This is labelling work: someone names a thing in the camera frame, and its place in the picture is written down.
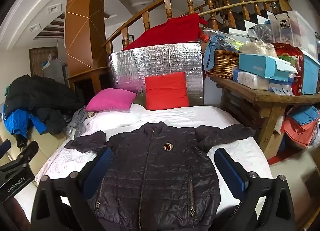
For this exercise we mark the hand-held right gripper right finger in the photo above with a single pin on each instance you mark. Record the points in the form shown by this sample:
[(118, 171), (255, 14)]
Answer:
[(230, 171)]

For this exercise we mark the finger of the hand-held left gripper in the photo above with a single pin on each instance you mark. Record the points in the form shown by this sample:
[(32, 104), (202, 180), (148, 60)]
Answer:
[(28, 152), (5, 145)]

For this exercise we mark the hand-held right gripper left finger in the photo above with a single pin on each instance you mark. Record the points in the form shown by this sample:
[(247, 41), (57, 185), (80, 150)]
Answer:
[(100, 168)]

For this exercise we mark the black quilted jacket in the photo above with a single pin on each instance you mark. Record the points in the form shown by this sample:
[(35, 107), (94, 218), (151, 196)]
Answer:
[(155, 171)]

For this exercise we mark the cream sofa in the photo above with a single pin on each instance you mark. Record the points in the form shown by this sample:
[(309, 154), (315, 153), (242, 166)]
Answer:
[(47, 148)]

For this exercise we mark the blue jacket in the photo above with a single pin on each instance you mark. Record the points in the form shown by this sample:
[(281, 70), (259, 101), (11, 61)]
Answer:
[(18, 121)]

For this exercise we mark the grey garment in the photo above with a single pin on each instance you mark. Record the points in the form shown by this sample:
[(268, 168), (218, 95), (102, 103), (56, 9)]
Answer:
[(77, 121)]

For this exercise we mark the black coat pile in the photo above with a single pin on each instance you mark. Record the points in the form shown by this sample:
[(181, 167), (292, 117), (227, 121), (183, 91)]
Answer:
[(42, 96)]

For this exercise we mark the pink pillow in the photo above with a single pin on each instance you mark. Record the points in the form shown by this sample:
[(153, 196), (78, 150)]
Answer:
[(110, 99)]

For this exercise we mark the wooden table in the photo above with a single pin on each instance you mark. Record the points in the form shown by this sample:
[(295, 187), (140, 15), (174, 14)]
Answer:
[(270, 106)]

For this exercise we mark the coral cloth stack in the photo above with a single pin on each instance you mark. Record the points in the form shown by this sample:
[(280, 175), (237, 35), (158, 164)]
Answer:
[(297, 133)]

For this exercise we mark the white bed cover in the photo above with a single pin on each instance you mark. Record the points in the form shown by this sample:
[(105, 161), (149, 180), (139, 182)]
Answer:
[(175, 116)]

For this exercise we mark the wooden door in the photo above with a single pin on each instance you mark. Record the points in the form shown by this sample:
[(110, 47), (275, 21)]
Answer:
[(37, 60)]

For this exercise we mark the white and blue box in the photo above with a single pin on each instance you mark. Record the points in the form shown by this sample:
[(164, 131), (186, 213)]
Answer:
[(252, 80)]

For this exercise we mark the blue folded cloth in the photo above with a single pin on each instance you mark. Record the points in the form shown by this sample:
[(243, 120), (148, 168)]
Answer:
[(305, 116)]

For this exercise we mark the blue white carton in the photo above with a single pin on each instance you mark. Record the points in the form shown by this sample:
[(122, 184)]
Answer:
[(281, 88)]

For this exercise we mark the red pillow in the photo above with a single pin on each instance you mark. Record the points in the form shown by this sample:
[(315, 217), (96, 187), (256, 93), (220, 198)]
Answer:
[(166, 90)]

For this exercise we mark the wicker basket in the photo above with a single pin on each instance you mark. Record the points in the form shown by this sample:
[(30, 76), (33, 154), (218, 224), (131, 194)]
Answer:
[(222, 64)]

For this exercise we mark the teal cardboard box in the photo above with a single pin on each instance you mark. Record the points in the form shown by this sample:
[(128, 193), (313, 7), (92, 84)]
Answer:
[(257, 64)]

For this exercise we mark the recessed ceiling light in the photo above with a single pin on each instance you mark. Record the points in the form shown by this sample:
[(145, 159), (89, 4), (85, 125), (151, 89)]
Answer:
[(54, 8), (35, 27)]

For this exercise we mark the silver foil insulation panel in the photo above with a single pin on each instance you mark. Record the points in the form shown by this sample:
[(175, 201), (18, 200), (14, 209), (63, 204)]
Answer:
[(160, 60)]

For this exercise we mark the blue plastic bin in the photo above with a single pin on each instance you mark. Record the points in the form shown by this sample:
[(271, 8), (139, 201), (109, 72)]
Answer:
[(310, 75)]

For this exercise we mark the white plastic bag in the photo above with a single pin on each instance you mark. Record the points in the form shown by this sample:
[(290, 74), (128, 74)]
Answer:
[(257, 48)]

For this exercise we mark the light blue cloth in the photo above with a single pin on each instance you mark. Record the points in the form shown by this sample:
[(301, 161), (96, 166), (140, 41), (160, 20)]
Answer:
[(212, 45)]

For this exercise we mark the wooden column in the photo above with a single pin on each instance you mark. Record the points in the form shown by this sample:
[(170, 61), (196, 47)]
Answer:
[(82, 33)]

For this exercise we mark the red bag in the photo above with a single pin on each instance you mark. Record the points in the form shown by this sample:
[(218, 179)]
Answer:
[(290, 53)]

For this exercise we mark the dark patterned bag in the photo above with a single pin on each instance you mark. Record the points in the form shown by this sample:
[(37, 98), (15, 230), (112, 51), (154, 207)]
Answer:
[(261, 32)]

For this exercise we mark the red cloth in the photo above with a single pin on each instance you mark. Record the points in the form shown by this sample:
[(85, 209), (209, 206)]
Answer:
[(172, 33)]

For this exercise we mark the clear plastic storage box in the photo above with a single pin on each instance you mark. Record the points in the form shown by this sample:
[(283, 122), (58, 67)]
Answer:
[(295, 28)]

